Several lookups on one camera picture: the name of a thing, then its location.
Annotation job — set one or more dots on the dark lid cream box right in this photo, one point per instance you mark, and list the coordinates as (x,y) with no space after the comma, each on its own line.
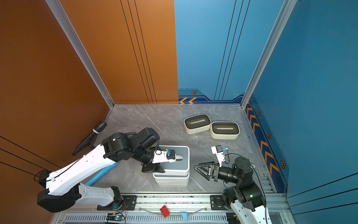
(224,130)

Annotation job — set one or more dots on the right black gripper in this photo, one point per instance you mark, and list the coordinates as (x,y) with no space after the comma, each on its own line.
(216,171)

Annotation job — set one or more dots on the dark lid cream box left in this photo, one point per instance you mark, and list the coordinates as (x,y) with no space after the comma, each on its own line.
(197,124)

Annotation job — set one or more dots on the grey lid tissue box back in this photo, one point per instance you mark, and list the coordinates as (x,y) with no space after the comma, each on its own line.
(172,179)

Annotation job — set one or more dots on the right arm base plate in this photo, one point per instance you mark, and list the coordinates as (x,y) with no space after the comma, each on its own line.
(216,202)

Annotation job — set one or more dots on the grey lid tissue box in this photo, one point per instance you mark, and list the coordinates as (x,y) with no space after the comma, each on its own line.
(172,185)
(172,179)
(181,166)

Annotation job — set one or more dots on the grey lid tissue box front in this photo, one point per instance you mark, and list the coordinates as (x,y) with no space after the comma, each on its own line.
(172,185)

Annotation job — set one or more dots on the dark lid cream box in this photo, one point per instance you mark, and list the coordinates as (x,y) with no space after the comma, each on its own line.
(224,130)
(197,124)

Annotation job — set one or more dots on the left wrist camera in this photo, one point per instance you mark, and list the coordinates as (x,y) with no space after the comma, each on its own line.
(164,156)

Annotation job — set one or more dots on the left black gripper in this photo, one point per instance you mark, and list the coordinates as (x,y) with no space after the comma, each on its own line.
(153,168)

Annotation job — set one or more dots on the left green circuit board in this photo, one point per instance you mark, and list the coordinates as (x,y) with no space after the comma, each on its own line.
(115,218)

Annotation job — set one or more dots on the black microphone on stand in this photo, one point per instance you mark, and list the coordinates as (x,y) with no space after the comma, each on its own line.
(86,142)

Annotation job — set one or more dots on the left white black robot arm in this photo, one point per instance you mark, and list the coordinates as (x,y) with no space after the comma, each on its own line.
(64,188)

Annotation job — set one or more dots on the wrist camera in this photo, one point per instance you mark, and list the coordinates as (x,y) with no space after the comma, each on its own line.
(219,152)
(164,156)

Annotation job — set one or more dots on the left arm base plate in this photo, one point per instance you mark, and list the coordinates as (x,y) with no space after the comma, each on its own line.
(128,203)

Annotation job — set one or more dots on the aluminium corner post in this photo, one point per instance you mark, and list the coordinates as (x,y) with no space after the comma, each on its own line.
(279,25)
(70,32)

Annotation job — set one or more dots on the left aluminium corner post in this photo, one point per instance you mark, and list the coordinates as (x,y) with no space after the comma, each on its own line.
(70,32)

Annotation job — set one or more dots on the blue triangle piece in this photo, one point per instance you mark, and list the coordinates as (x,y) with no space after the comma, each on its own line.
(185,215)

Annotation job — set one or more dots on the red plastic block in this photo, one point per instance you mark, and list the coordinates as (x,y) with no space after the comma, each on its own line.
(164,211)

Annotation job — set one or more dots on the right aluminium corner post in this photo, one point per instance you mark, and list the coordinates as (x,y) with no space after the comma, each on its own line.
(279,25)

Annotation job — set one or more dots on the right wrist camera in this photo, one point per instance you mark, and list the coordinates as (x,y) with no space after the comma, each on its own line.
(219,152)

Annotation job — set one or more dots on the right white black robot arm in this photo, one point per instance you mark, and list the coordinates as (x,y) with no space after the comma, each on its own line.
(246,199)

